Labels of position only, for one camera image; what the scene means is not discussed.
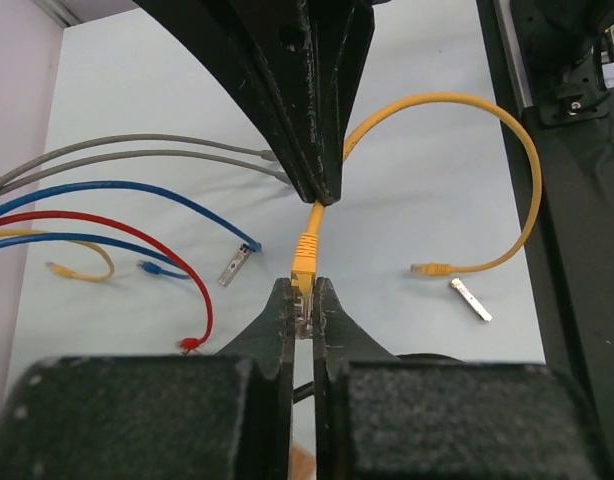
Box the wooden board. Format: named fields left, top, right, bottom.
left=290, top=443, right=316, bottom=480

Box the red patch cable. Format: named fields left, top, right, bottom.
left=0, top=210, right=215, bottom=354

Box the long grey patch cable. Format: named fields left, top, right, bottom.
left=0, top=148, right=291, bottom=203

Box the orange plugged patch cable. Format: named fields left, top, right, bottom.
left=0, top=228, right=115, bottom=283

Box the small metal clip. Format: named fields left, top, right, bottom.
left=450, top=278, right=493, bottom=322
left=218, top=243, right=252, bottom=287

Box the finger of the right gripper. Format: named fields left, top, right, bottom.
left=311, top=1, right=374, bottom=205
left=137, top=1, right=316, bottom=203

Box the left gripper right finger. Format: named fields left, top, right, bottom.
left=312, top=278, right=614, bottom=479

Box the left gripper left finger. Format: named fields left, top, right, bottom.
left=0, top=278, right=294, bottom=479

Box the yellow patch cable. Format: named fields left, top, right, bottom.
left=289, top=91, right=543, bottom=341

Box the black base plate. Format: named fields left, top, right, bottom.
left=478, top=1, right=614, bottom=478

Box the blue plugged patch cable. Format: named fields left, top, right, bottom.
left=0, top=180, right=264, bottom=252

